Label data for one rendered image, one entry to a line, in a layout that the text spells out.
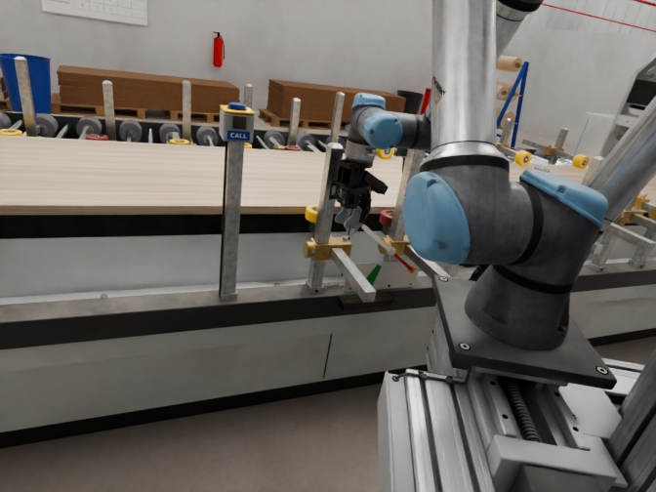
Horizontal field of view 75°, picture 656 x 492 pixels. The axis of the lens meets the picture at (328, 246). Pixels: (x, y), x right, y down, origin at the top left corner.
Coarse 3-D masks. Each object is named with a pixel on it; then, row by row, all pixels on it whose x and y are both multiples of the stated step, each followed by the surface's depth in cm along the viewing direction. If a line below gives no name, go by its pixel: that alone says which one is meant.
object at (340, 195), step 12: (348, 168) 102; (360, 168) 106; (336, 180) 106; (348, 180) 106; (360, 180) 107; (336, 192) 110; (348, 192) 104; (360, 192) 106; (348, 204) 105; (360, 204) 109
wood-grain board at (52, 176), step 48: (0, 144) 150; (48, 144) 157; (96, 144) 166; (144, 144) 176; (0, 192) 115; (48, 192) 119; (96, 192) 124; (144, 192) 129; (192, 192) 135; (288, 192) 148
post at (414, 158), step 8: (408, 152) 122; (416, 152) 119; (424, 152) 120; (408, 160) 122; (416, 160) 120; (408, 168) 122; (416, 168) 122; (408, 176) 122; (400, 184) 126; (400, 192) 126; (400, 200) 126; (400, 208) 126; (400, 216) 127; (392, 224) 131; (400, 224) 129; (392, 232) 131; (400, 232) 130; (400, 240) 132; (384, 256) 137; (392, 256) 133
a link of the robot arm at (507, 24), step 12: (504, 0) 67; (516, 0) 66; (528, 0) 66; (540, 0) 67; (504, 12) 69; (516, 12) 68; (528, 12) 68; (504, 24) 70; (516, 24) 71; (504, 36) 72; (504, 48) 75; (420, 120) 92; (420, 132) 92; (420, 144) 93
